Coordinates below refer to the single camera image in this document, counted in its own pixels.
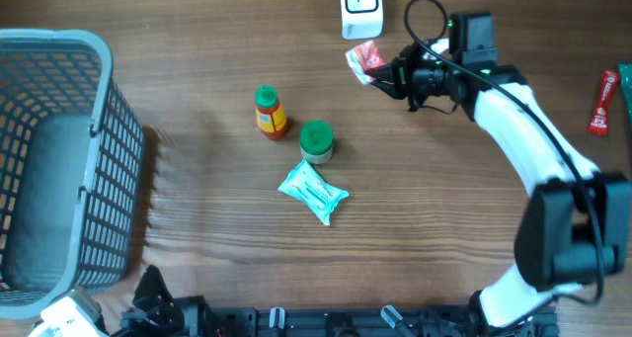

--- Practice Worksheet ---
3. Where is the red stick sachet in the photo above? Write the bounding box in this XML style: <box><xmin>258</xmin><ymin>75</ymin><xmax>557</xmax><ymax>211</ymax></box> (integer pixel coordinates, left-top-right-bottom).
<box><xmin>589</xmin><ymin>70</ymin><xmax>620</xmax><ymax>136</ymax></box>

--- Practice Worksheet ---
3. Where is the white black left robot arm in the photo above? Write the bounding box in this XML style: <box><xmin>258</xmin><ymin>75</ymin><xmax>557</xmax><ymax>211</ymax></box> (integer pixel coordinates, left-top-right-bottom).
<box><xmin>31</xmin><ymin>265</ymin><xmax>221</xmax><ymax>337</ymax></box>

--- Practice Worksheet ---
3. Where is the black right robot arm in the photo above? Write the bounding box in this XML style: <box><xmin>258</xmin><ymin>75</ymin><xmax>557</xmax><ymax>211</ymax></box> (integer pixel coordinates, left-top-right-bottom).
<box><xmin>366</xmin><ymin>12</ymin><xmax>631</xmax><ymax>336</ymax></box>

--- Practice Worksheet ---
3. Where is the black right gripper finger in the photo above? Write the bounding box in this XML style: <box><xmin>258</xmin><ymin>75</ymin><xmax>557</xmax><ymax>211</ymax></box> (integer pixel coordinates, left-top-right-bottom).
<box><xmin>364</xmin><ymin>63</ymin><xmax>393</xmax><ymax>80</ymax></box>
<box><xmin>371</xmin><ymin>79</ymin><xmax>407</xmax><ymax>100</ymax></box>

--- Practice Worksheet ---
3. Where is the small red packet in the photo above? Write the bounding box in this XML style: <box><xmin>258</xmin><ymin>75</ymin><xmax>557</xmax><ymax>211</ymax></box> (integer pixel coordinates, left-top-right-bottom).
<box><xmin>346</xmin><ymin>40</ymin><xmax>385</xmax><ymax>85</ymax></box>

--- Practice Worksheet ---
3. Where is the teal white sachet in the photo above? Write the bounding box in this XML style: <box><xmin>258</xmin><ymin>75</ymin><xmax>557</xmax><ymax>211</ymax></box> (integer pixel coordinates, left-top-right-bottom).
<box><xmin>277</xmin><ymin>159</ymin><xmax>350</xmax><ymax>226</ymax></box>

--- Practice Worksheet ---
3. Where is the white barcode scanner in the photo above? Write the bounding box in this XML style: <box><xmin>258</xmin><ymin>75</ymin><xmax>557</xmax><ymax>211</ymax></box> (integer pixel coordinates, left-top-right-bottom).
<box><xmin>340</xmin><ymin>0</ymin><xmax>384</xmax><ymax>41</ymax></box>

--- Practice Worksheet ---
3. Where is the grey plastic mesh basket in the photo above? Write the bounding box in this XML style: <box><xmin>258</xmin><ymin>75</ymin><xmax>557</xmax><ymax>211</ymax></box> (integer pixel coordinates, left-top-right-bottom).
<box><xmin>1</xmin><ymin>29</ymin><xmax>145</xmax><ymax>320</ymax></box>

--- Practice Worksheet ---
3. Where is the green lid white jar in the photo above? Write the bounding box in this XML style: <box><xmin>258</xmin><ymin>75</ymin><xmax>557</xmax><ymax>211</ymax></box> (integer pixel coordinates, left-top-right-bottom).
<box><xmin>299</xmin><ymin>121</ymin><xmax>334</xmax><ymax>164</ymax></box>

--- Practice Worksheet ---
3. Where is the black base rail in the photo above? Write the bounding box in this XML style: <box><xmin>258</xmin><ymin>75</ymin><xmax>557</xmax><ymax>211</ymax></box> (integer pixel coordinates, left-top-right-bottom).
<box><xmin>120</xmin><ymin>304</ymin><xmax>560</xmax><ymax>337</ymax></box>

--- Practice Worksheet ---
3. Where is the red sauce bottle green cap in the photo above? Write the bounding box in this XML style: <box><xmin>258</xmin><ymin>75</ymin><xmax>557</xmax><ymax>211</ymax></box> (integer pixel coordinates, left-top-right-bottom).
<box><xmin>255</xmin><ymin>85</ymin><xmax>288</xmax><ymax>140</ymax></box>

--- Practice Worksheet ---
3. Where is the green glove package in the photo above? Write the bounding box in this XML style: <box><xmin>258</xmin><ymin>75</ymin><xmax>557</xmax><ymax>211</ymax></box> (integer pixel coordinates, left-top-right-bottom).
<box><xmin>618</xmin><ymin>63</ymin><xmax>632</xmax><ymax>128</ymax></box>

